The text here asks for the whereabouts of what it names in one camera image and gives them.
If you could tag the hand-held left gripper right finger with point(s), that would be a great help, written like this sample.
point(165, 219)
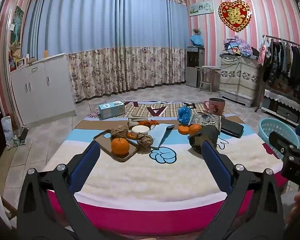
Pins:
point(215, 162)

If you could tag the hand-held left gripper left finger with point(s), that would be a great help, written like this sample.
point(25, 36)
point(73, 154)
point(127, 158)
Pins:
point(85, 165)

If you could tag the light blue plastic basket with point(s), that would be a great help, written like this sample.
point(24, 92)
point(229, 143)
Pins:
point(275, 130)

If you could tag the dark grey lump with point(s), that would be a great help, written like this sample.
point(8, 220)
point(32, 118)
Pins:
point(208, 133)

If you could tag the brown rectangular tray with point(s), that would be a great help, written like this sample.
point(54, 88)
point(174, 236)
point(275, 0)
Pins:
point(105, 142)

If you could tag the whole orange with stem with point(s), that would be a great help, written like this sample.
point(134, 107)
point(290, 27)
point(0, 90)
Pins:
point(120, 147)

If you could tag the light blue booklet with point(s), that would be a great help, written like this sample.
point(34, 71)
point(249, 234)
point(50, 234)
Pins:
point(161, 135)

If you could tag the low cabinet with lace cloth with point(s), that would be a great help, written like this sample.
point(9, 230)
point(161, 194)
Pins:
point(285, 105)

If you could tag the black rectangular case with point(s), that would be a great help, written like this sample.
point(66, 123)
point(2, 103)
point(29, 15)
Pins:
point(232, 128)

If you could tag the patterned plastic packet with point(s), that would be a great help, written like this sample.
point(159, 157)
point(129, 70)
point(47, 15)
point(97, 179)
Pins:
point(210, 120)

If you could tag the pink mug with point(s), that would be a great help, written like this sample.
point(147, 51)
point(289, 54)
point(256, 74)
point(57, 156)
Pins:
point(215, 107)

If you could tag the light blue tissue box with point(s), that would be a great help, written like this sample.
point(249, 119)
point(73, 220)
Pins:
point(111, 110)

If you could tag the cartoon plush blanket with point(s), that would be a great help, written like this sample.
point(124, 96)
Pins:
point(145, 177)

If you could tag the white round bowl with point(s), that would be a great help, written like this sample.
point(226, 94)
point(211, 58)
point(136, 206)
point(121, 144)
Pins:
point(140, 129)

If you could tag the beige cloth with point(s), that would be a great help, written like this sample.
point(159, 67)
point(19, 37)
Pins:
point(136, 118)

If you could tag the row of hanging clothes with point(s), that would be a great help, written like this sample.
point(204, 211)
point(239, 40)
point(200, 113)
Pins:
point(287, 60)

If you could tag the orange peel scraps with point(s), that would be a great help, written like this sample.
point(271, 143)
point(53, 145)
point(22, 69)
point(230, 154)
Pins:
point(147, 123)

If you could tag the plaid blanket with letters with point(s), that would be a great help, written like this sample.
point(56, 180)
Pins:
point(140, 110)

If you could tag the cloth covered cabinet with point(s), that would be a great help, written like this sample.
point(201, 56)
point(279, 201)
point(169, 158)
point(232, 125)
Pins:
point(237, 77)

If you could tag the white plastic bag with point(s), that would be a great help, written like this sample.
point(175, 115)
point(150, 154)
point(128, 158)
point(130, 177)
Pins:
point(11, 132)

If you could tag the pink hanging bag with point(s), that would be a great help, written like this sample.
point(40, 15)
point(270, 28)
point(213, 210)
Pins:
point(263, 51)

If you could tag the white cabinet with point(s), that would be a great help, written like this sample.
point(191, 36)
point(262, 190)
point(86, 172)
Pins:
point(40, 87)

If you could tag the metal clothes rack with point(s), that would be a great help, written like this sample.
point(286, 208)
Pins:
point(277, 38)

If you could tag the grey water dispenser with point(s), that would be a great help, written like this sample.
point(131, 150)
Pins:
point(193, 67)

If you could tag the pile of folded clothes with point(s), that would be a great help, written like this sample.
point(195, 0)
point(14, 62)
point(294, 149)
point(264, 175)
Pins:
point(236, 46)

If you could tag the orange bottle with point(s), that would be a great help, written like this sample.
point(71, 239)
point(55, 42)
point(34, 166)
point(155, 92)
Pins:
point(46, 54)

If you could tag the blue covered water bottle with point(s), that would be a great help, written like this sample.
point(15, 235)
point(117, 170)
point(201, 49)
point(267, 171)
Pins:
point(197, 40)

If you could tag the small potted plant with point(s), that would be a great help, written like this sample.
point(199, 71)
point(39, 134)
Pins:
point(197, 31)

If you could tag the blue and floral curtain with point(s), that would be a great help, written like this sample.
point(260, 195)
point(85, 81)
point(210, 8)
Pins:
point(102, 30)

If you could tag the red heart wall decoration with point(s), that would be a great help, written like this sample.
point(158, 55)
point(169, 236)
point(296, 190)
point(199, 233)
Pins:
point(235, 15)

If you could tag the wall poster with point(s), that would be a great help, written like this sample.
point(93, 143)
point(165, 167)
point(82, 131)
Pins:
point(17, 27)

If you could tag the landscape wall picture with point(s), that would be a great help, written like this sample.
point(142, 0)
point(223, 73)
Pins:
point(201, 8)

